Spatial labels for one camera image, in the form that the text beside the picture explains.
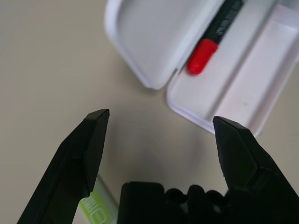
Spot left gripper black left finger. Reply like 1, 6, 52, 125
16, 108, 110, 224

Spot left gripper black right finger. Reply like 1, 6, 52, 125
212, 116, 299, 224

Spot green eraser pack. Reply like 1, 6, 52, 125
78, 174, 120, 224

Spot black marker with red cap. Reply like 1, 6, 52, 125
186, 0, 243, 75

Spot white plastic pencil case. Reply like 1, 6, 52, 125
104, 0, 299, 137

